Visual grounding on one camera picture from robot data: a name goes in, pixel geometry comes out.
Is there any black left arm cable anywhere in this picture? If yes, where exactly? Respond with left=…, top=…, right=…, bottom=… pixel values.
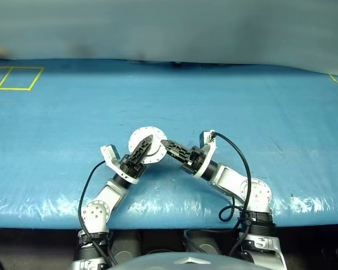
left=77, top=160, right=115, bottom=268

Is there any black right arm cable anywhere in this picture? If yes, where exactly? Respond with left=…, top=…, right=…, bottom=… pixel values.
left=184, top=131, right=253, bottom=257

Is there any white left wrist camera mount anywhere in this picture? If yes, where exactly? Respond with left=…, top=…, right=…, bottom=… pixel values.
left=100, top=144, right=140, bottom=185

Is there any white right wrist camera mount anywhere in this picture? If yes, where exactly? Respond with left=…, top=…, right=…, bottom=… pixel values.
left=192, top=129, right=217, bottom=180

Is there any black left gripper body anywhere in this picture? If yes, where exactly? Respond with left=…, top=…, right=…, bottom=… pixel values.
left=119, top=154, right=148, bottom=179

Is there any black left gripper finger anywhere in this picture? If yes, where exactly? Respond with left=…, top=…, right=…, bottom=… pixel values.
left=136, top=137, right=154, bottom=168
left=128, top=134, right=154, bottom=168

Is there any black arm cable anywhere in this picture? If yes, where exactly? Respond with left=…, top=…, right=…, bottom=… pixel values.
left=77, top=160, right=115, bottom=268
left=184, top=131, right=253, bottom=257

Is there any yellow tape outline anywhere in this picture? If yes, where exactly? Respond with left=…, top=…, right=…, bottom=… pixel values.
left=0, top=66, right=45, bottom=92

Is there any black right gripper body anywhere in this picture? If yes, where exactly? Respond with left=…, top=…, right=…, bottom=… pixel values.
left=181, top=146, right=207, bottom=175

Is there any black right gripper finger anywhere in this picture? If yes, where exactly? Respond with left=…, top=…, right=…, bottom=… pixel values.
left=161, top=139, right=194, bottom=157
left=161, top=140, right=191, bottom=165

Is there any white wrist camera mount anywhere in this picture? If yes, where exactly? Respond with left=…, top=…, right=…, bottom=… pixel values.
left=192, top=129, right=217, bottom=180
left=100, top=144, right=140, bottom=185

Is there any white round disc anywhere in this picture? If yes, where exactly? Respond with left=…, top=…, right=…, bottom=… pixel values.
left=128, top=126, right=168, bottom=157

